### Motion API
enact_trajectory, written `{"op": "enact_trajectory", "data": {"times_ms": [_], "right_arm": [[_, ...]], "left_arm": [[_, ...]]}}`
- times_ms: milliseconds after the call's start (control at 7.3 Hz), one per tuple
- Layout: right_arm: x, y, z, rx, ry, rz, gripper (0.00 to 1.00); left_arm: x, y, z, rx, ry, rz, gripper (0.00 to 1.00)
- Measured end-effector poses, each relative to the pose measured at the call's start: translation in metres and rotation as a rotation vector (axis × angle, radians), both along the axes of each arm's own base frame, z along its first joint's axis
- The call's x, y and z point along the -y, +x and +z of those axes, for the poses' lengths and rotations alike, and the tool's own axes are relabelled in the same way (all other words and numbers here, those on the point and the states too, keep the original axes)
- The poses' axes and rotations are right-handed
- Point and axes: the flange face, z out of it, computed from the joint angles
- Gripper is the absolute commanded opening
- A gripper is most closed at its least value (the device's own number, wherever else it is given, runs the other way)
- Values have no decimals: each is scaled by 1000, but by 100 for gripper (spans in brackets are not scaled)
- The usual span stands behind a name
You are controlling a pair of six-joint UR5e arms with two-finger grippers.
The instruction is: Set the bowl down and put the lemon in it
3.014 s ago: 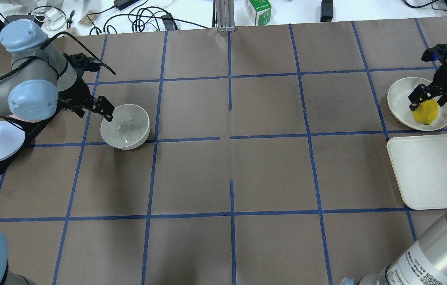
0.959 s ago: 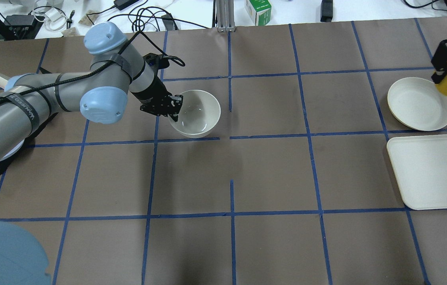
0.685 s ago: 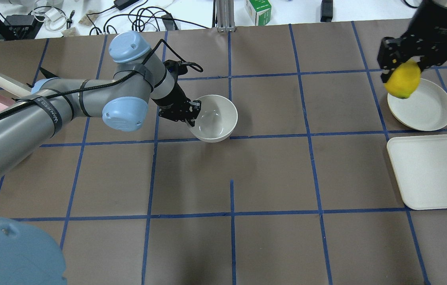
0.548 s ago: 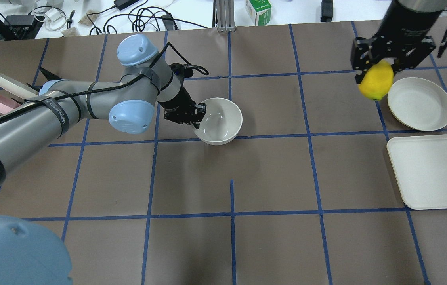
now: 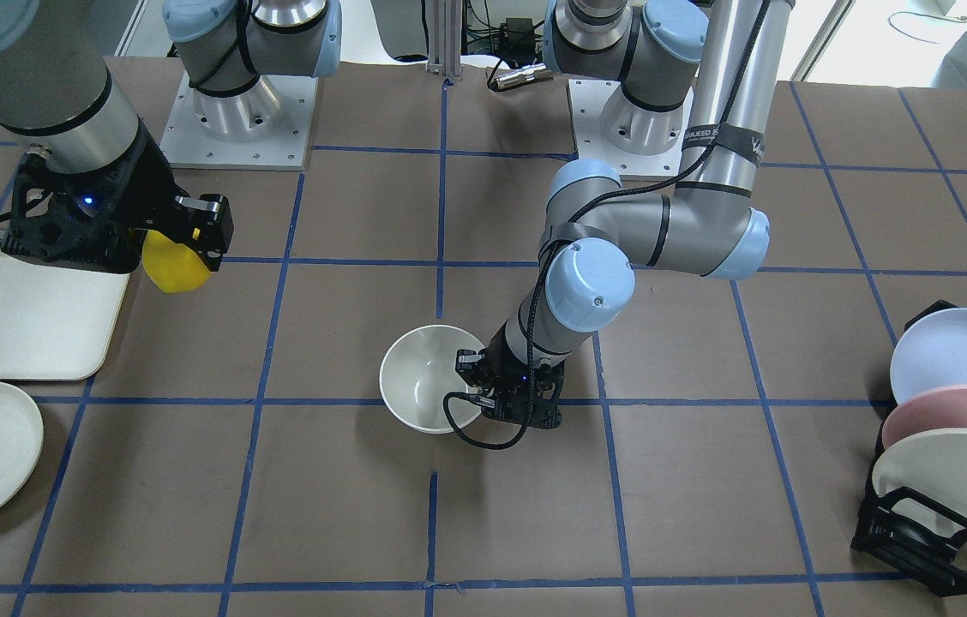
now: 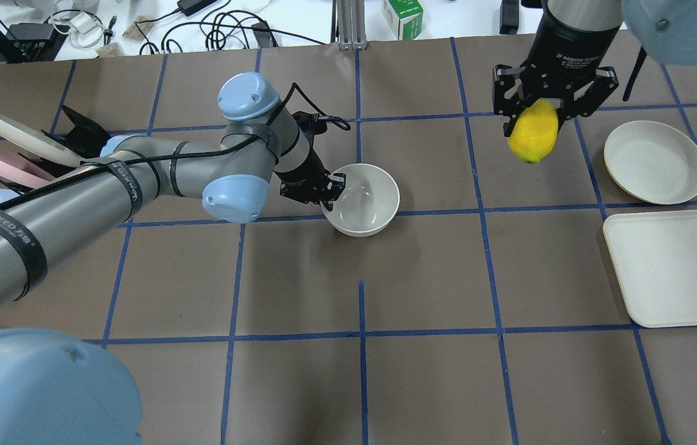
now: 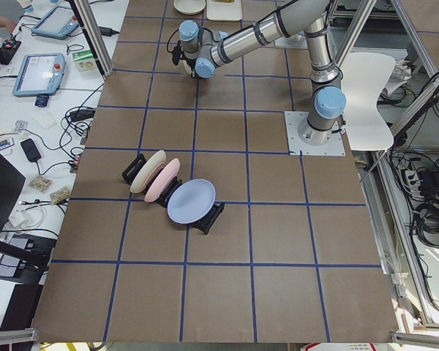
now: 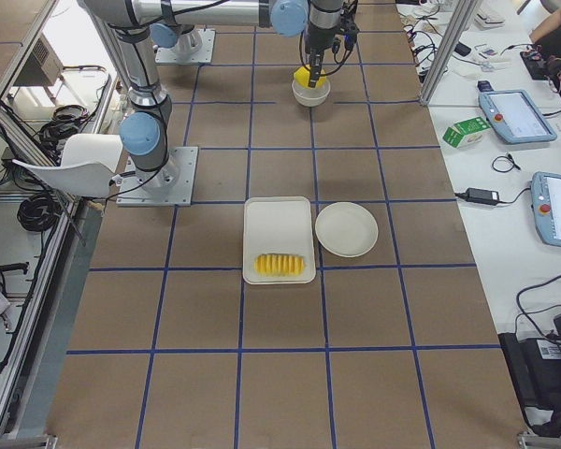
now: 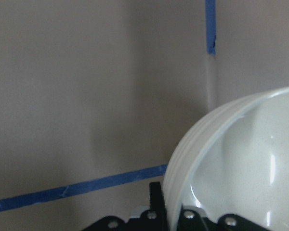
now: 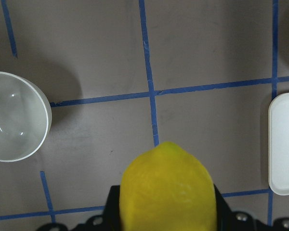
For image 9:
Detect white ceramic bowl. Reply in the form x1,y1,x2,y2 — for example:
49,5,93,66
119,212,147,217
163,87,289,231

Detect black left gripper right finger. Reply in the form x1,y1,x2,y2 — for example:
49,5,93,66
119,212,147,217
180,209,207,231

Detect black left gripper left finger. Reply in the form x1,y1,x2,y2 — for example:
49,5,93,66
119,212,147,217
149,181,168,231

